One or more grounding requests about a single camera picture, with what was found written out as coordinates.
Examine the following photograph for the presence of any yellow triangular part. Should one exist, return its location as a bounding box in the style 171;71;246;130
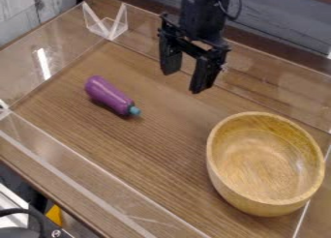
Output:
46;205;63;226

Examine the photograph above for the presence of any purple toy eggplant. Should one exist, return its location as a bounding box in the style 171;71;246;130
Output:
85;75;142;116

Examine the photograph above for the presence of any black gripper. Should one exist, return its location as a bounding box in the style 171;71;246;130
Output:
158;0;230;94

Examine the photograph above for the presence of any brown wooden bowl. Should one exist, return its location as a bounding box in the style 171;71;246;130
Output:
206;111;326;217

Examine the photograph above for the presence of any clear acrylic corner bracket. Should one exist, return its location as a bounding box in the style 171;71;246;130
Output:
82;3;129;41

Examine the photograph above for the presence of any black cable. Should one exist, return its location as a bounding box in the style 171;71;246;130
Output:
0;207;49;238

